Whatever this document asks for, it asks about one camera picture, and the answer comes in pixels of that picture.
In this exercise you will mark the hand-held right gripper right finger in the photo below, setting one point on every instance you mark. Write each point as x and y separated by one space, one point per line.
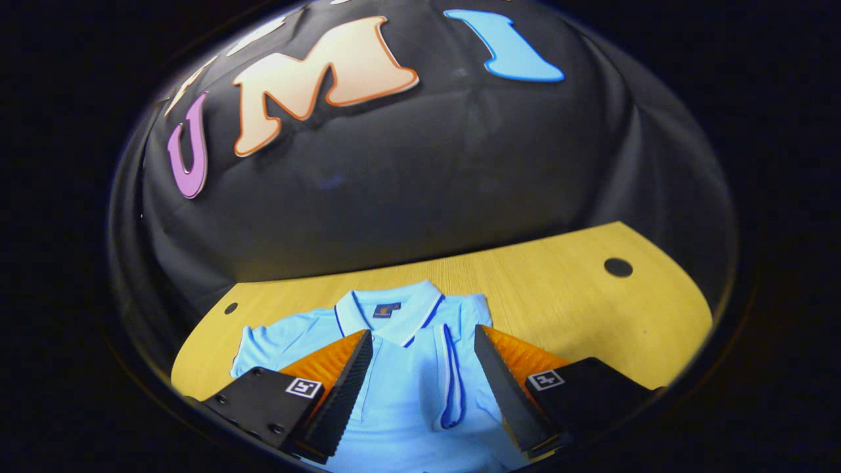
502 387

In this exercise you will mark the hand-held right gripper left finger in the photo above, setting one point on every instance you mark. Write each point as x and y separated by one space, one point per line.
345 387

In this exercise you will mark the light blue T-shirt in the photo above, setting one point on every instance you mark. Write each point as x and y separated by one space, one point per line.
407 394

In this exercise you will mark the black backdrop cloth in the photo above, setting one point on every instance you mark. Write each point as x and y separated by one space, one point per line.
427 164

